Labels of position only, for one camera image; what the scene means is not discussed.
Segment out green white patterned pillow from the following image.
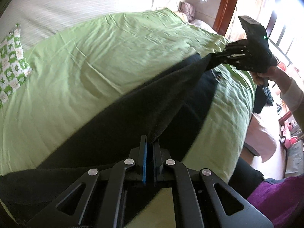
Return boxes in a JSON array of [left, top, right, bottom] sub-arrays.
[[1, 24, 32, 106]]

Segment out pink grey bag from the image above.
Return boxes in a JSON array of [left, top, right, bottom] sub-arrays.
[[179, 2, 195, 22]]

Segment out white striped quilt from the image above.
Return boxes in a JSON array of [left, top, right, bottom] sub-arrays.
[[1, 0, 162, 51]]

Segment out right hand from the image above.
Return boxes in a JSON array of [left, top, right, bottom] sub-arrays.
[[250, 66, 292, 94]]

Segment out purple cloth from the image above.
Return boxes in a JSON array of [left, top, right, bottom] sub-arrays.
[[247, 175, 303, 227]]

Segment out green bed sheet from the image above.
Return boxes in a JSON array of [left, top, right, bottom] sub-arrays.
[[0, 7, 257, 228]]

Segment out brown wooden door frame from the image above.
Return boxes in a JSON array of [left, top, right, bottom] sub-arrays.
[[213, 0, 238, 36]]

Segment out black pants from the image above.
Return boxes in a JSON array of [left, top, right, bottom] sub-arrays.
[[1, 54, 217, 209]]

